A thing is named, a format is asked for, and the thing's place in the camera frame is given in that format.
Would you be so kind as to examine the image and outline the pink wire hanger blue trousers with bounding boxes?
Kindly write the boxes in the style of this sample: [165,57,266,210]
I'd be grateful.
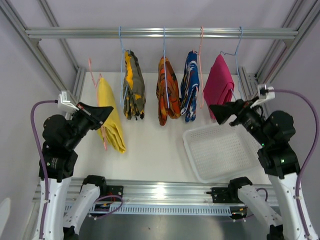
[193,26,205,109]

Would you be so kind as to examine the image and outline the aluminium frame posts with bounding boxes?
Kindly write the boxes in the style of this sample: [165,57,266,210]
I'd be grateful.
[0,0,87,100]
[238,0,320,100]

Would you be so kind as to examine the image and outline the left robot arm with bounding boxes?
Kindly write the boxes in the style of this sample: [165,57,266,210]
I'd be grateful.
[30,102,114,240]

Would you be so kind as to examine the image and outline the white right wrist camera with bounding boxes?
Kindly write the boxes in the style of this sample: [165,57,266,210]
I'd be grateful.
[250,84,275,109]

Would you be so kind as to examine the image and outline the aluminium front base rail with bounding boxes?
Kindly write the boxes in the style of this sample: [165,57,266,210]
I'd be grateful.
[31,177,306,207]

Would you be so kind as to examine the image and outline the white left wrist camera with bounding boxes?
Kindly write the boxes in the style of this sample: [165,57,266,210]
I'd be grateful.
[57,90,78,113]

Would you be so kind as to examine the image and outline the light blue hanger magenta trousers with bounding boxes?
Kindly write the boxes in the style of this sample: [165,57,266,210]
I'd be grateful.
[219,26,244,99]

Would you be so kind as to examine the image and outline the white perforated plastic basket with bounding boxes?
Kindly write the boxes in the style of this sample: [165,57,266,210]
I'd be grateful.
[182,123,260,184]

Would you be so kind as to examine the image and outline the light blue hanger orange trousers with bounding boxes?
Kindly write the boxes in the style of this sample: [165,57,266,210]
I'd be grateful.
[163,27,170,108]

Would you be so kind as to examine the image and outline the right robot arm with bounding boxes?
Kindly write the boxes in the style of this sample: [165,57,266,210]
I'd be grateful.
[209,99,319,240]

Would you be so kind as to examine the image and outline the left aluminium frame posts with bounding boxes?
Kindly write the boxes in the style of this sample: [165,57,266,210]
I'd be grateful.
[0,0,87,100]

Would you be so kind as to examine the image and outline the aluminium hanging rail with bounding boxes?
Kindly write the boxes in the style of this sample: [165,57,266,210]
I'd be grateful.
[25,26,299,40]

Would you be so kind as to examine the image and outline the light blue hanger camo trousers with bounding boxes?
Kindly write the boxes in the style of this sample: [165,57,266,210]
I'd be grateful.
[118,26,128,107]

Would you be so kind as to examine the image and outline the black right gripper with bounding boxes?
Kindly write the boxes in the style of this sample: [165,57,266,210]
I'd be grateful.
[208,95,271,146]

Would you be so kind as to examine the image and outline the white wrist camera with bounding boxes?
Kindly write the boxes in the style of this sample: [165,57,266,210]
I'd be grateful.
[57,90,78,113]
[250,84,275,109]

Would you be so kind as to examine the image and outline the blue white patterned trousers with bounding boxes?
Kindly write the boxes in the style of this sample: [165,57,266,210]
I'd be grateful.
[180,51,200,123]

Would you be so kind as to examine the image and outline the orange camouflage trousers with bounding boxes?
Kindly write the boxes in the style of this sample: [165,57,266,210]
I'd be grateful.
[156,57,181,126]

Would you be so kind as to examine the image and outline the white slotted cable duct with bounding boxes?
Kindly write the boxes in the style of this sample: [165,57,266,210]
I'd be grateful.
[114,204,232,216]

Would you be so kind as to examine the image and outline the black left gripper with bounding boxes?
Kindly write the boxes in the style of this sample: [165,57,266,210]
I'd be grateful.
[64,101,113,150]

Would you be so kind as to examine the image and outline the right aluminium frame posts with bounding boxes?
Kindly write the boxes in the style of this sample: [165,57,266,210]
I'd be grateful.
[238,0,320,100]

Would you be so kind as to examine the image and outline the grey yellow camouflage trousers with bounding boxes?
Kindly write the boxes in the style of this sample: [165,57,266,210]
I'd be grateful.
[123,50,146,120]

